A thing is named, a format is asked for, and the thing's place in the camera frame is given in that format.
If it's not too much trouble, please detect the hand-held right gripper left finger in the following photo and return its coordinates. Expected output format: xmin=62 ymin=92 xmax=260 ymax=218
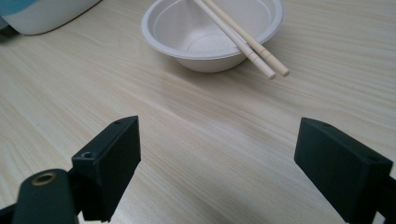
xmin=71 ymin=115 xmax=142 ymax=223

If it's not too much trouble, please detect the white disposable bowl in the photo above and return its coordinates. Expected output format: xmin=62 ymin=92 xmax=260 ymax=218
xmin=140 ymin=0 xmax=285 ymax=74

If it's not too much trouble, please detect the wooden chopstick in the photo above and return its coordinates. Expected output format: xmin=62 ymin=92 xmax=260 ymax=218
xmin=192 ymin=0 xmax=277 ymax=81

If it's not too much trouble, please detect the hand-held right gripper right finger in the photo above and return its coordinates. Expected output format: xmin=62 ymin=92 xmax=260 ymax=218
xmin=293 ymin=117 xmax=394 ymax=224

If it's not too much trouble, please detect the wooden chopsticks pair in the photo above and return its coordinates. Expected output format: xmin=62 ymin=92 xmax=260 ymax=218
xmin=202 ymin=0 xmax=291 ymax=78

